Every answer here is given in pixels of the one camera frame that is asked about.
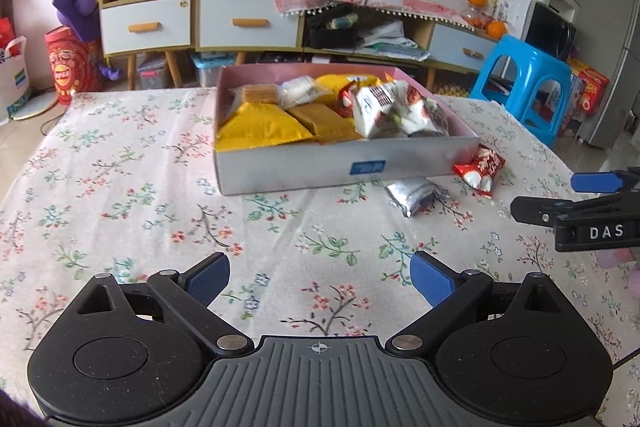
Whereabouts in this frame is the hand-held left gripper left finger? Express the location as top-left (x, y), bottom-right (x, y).
top-left (65, 252), bottom-right (254, 356)

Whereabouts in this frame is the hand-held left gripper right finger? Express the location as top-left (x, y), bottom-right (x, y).
top-left (387, 251), bottom-right (576, 356)

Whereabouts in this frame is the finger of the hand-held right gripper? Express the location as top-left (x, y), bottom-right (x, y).
top-left (510, 196), bottom-right (593, 225)
top-left (571, 169), bottom-right (640, 194)

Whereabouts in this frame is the red snack packet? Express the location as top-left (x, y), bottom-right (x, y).
top-left (451, 144), bottom-right (507, 198)
top-left (334, 84), bottom-right (363, 118)

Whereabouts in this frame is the silver snack packet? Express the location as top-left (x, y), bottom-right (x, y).
top-left (385, 177), bottom-right (450, 219)

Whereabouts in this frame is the white pecan snack packet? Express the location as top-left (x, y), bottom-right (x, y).
top-left (389, 79), bottom-right (426, 112)
top-left (400, 99), bottom-right (453, 138)
top-left (352, 84), bottom-right (401, 138)

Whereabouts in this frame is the pink cardboard box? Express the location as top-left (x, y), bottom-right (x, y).
top-left (214, 63), bottom-right (480, 196)

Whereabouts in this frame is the large yellow snack packet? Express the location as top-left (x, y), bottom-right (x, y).
top-left (216, 101), bottom-right (315, 152)

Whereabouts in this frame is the clear wafer snack packet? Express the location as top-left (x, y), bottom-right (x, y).
top-left (231, 83), bottom-right (281, 112)

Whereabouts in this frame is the gold snack packet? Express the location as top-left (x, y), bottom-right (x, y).
top-left (287, 103), bottom-right (363, 144)

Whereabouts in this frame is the orange printed carton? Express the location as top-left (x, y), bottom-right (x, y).
top-left (565, 57), bottom-right (611, 138)

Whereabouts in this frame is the floral tablecloth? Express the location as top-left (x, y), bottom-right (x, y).
top-left (0, 87), bottom-right (640, 427)

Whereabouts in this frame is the grey refrigerator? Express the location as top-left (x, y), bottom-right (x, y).
top-left (580, 0), bottom-right (640, 150)

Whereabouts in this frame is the blue plastic stool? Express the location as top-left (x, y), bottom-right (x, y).
top-left (469, 34), bottom-right (572, 148)

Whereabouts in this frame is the yellow foam tray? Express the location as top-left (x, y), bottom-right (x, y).
top-left (430, 77), bottom-right (473, 98)

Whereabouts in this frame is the microwave oven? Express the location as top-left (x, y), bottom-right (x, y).
top-left (497, 0), bottom-right (577, 62)

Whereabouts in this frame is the white drawer small knob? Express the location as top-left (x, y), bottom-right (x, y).
top-left (429, 25), bottom-right (493, 72)

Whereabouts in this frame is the glass jar of small oranges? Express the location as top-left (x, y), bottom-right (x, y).
top-left (460, 6), bottom-right (488, 28)

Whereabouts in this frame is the low wooden tv stand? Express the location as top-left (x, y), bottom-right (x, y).
top-left (302, 4), bottom-right (493, 92)

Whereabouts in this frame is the clear bin blue lid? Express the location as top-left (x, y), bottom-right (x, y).
top-left (192, 53), bottom-right (236, 88)

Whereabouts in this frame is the clear storage bin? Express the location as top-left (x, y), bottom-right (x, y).
top-left (137, 54), bottom-right (171, 90)

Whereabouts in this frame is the pile of white papers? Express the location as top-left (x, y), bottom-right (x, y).
top-left (357, 21), bottom-right (431, 62)

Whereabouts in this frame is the round white board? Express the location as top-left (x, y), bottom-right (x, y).
top-left (12, 94), bottom-right (61, 122)

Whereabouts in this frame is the wooden drawer cabinet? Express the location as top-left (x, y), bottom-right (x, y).
top-left (194, 0), bottom-right (306, 65)

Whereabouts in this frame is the red cylindrical gift box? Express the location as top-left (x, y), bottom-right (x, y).
top-left (44, 26), bottom-right (106, 106)

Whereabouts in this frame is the black bag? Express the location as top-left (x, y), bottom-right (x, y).
top-left (305, 7), bottom-right (358, 49)

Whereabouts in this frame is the white paper bag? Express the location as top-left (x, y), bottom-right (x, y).
top-left (0, 36), bottom-right (32, 125)

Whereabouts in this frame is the red gift bag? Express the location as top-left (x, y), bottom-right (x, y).
top-left (0, 17), bottom-right (16, 58)

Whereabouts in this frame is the white drawer wooden handle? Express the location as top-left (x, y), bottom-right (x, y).
top-left (200, 0), bottom-right (300, 48)
top-left (100, 0), bottom-right (193, 56)

